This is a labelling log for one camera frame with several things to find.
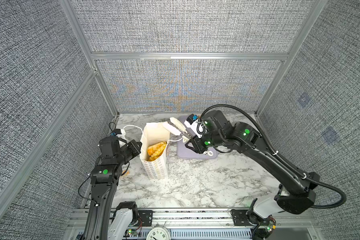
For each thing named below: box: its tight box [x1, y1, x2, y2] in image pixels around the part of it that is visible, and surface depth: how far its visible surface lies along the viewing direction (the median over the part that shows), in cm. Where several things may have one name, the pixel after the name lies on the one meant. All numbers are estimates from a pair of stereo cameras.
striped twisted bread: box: [147, 141, 167, 162], surface depth 85 cm
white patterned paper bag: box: [140, 121, 170, 179], surface depth 75 cm
